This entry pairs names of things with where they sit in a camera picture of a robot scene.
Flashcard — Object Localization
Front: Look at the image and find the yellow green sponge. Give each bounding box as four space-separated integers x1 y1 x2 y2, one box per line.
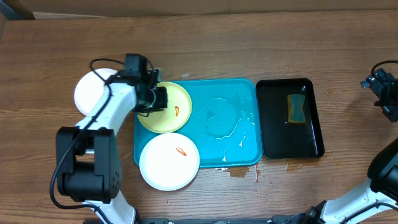
287 94 305 124

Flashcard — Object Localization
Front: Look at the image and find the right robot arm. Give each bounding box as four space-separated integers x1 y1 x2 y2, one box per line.
285 64 397 224

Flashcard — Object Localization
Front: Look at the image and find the white plate with sauce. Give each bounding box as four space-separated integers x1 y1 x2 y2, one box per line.
74 68 116 115

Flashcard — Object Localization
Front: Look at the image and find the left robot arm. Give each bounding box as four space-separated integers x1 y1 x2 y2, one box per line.
50 68 167 223

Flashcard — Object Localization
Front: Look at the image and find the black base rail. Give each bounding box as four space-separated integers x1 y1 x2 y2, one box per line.
133 213 312 224

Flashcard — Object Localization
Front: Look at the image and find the black plastic tray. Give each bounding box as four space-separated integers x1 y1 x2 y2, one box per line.
256 78 325 159

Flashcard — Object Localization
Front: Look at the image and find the teal plastic tray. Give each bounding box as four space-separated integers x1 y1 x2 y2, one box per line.
133 77 264 169

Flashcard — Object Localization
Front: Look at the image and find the yellow plate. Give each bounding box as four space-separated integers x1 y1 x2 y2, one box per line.
137 82 192 134

